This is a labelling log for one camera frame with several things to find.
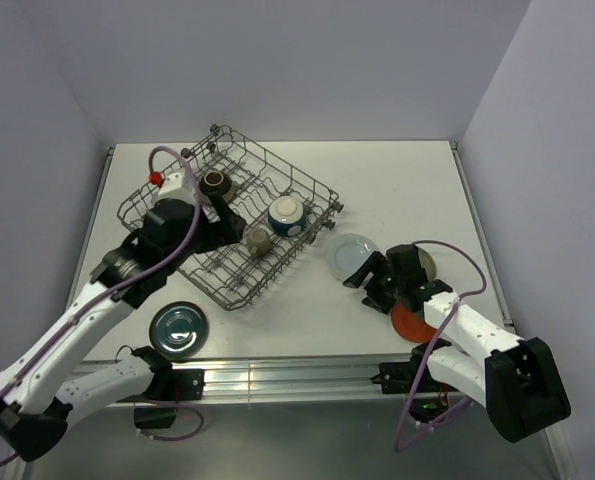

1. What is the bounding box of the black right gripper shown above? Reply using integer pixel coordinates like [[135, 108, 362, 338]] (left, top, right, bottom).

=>
[[343, 250, 404, 314]]

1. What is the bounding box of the grey ceramic mug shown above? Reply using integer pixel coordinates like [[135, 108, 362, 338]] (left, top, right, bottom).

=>
[[245, 227, 272, 258]]

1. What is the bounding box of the brown bowl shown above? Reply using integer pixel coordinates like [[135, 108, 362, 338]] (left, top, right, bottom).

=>
[[199, 170, 237, 204]]

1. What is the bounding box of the teal bowl cream inside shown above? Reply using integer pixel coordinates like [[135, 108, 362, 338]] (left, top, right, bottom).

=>
[[267, 195, 306, 237]]

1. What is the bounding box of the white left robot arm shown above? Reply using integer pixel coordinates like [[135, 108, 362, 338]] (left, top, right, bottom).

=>
[[0, 194, 247, 462]]

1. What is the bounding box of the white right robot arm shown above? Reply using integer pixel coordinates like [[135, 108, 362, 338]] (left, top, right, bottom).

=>
[[343, 240, 572, 452]]

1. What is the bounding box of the light blue scalloped plate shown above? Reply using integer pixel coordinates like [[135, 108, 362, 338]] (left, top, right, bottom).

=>
[[324, 233, 378, 281]]

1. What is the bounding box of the grey round plate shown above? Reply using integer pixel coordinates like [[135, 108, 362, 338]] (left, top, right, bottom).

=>
[[418, 247, 437, 281]]

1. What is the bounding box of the orange round plate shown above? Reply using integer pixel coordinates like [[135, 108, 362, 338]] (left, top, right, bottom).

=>
[[390, 303, 436, 344]]

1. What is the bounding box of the dark teal plate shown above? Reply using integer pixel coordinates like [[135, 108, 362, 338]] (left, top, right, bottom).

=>
[[148, 301, 209, 362]]

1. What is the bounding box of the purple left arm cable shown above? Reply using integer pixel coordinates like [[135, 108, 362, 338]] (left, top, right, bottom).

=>
[[0, 145, 202, 471]]

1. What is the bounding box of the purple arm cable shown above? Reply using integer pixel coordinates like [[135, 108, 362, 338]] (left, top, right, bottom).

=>
[[0, 145, 202, 471], [394, 240, 487, 454]]

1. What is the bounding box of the grey wire dish rack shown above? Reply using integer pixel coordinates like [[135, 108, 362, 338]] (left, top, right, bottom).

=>
[[117, 125, 343, 311]]

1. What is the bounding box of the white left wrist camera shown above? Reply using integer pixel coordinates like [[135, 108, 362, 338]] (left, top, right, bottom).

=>
[[151, 169, 196, 205]]

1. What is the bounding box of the aluminium table edge rail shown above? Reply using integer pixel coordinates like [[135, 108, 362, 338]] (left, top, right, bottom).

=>
[[26, 355, 553, 406]]

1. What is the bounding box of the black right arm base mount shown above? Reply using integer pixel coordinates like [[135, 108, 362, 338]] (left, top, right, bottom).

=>
[[370, 361, 472, 426]]

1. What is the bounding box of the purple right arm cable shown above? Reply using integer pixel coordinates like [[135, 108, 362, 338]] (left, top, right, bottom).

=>
[[394, 240, 487, 454]]

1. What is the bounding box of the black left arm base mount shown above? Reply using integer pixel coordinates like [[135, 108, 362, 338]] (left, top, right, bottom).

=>
[[115, 345, 205, 442]]

